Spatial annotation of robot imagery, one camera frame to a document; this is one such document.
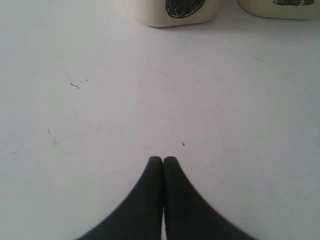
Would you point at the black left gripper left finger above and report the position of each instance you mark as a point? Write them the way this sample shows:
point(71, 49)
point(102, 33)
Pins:
point(140, 214)

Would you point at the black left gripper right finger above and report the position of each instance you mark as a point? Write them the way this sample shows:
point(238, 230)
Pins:
point(187, 215)

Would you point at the cream bin with circle mark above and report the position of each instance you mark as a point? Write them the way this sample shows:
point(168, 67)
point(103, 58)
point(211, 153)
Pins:
point(170, 13)

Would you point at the cream bin with triangle mark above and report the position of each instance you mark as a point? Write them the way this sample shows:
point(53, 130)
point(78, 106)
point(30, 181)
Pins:
point(282, 9)

